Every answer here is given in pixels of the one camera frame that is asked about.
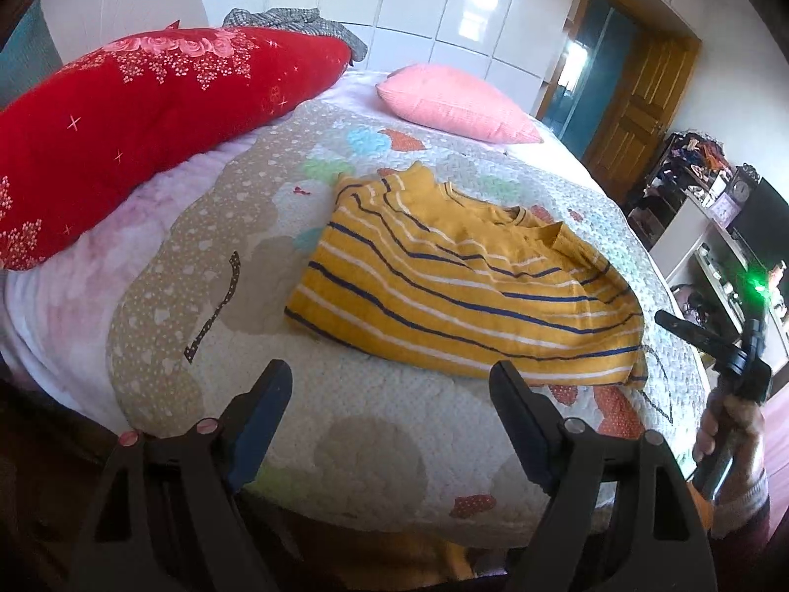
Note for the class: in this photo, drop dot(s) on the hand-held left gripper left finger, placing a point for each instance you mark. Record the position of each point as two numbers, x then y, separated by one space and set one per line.
256 438

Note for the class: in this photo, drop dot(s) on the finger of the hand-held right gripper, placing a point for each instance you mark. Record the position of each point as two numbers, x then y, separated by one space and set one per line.
690 333

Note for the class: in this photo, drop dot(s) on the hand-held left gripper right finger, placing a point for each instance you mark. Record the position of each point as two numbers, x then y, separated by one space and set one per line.
524 435

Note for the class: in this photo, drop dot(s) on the yellow striped shirt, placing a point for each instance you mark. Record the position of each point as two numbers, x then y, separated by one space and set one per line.
462 283

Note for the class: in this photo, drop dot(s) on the person's right forearm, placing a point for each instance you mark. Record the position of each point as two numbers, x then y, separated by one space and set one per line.
743 505

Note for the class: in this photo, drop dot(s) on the pile of clothes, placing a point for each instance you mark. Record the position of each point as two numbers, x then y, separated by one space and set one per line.
687 166

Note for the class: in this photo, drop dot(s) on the person's right hand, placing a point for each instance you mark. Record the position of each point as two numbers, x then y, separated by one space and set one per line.
743 438

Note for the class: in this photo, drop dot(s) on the white cabinet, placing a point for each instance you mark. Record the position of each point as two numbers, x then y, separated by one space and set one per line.
690 246

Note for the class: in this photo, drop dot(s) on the white patterned quilt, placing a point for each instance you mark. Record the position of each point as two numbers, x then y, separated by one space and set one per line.
370 425

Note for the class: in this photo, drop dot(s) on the black television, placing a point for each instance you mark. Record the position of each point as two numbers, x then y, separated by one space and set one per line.
764 222

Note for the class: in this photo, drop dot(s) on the small table clock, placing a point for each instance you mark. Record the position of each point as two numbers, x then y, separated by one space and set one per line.
744 185

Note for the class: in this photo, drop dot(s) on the wooden door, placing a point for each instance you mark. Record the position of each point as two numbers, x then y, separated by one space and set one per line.
647 117

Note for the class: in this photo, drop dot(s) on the pink fleece blanket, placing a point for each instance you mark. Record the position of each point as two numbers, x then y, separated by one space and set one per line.
68 296

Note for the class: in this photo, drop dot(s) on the teal glass door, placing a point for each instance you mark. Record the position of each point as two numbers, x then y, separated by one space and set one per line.
595 74

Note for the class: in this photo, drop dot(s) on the pink pillow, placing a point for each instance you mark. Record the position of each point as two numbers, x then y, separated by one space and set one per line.
462 105

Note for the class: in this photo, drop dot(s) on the red floral pillow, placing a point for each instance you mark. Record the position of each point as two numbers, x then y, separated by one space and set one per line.
142 129

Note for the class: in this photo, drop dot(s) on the grey checked cloth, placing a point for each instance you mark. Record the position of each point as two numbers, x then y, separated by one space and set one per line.
296 21

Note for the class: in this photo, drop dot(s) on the teal cushion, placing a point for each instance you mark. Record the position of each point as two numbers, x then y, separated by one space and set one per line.
21 55

